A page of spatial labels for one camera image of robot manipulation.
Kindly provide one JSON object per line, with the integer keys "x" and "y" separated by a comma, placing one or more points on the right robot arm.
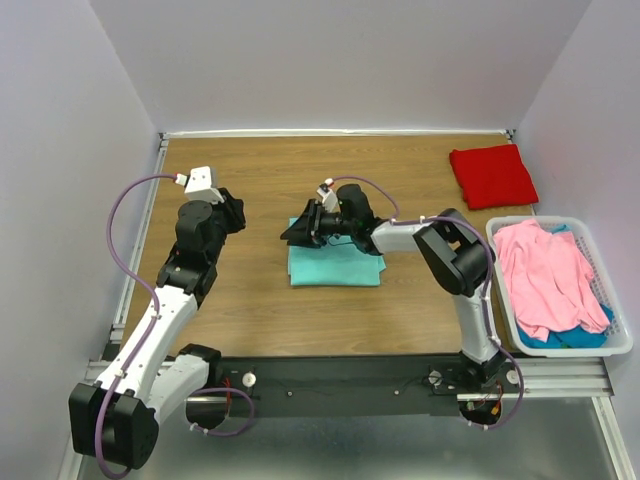
{"x": 459, "y": 258}

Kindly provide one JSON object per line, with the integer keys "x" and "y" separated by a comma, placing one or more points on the white plastic laundry basket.
{"x": 556, "y": 298}

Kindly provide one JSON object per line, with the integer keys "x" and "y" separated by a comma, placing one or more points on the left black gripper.
{"x": 233, "y": 208}

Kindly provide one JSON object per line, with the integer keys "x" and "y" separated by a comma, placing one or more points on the folded red t shirt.
{"x": 493, "y": 177}

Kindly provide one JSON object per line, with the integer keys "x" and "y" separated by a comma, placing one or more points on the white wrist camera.
{"x": 201, "y": 184}
{"x": 327, "y": 196}

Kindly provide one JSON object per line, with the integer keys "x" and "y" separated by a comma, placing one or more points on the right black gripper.
{"x": 303, "y": 231}

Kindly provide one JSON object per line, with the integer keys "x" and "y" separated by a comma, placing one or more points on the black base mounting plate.
{"x": 245, "y": 389}

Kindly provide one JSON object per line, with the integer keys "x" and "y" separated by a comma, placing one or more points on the pink t shirt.
{"x": 550, "y": 275}

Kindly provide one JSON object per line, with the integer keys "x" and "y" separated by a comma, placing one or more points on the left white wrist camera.
{"x": 201, "y": 184}

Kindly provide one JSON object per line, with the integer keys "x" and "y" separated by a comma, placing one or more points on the teal t shirt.
{"x": 338, "y": 263}

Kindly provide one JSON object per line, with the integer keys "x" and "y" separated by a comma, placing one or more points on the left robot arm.
{"x": 116, "y": 419}

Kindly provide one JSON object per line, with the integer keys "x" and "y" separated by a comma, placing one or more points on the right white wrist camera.
{"x": 327, "y": 196}

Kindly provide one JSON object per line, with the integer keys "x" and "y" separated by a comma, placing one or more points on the aluminium frame rail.
{"x": 566, "y": 378}

